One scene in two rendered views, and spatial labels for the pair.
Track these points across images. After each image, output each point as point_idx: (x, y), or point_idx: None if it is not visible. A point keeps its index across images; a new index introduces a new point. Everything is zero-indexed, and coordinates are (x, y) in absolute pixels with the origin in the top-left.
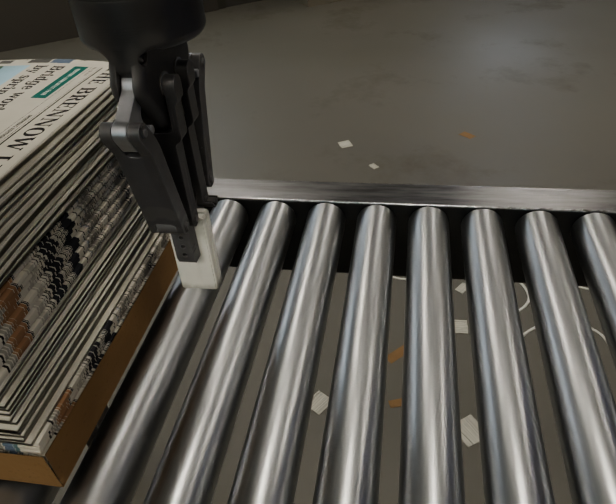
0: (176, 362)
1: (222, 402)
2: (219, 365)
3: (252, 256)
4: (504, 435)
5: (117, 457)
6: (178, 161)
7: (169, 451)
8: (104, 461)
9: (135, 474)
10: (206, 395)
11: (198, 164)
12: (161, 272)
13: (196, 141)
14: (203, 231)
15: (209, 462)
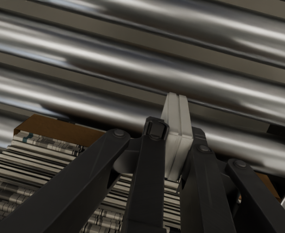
0: (158, 112)
1: (212, 76)
2: (177, 79)
3: (33, 48)
4: None
5: (244, 145)
6: (233, 224)
7: (249, 113)
8: (247, 153)
9: (248, 131)
10: (207, 89)
11: (152, 170)
12: (80, 137)
13: (137, 191)
14: (192, 131)
15: (261, 84)
